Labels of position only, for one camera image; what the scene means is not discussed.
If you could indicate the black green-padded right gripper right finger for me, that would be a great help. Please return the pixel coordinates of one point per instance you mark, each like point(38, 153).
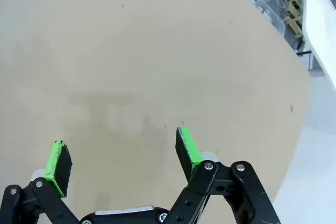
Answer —
point(189, 153)

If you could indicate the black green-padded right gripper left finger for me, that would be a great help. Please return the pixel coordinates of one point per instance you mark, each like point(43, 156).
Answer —
point(56, 171)

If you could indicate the clear plastic storage bin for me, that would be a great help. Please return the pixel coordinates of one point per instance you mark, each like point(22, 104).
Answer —
point(270, 1)

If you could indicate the beige wooden parts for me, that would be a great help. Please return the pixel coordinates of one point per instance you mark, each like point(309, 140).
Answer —
point(295, 14)

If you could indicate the white side table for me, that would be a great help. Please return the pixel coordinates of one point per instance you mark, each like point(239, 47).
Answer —
point(315, 24)

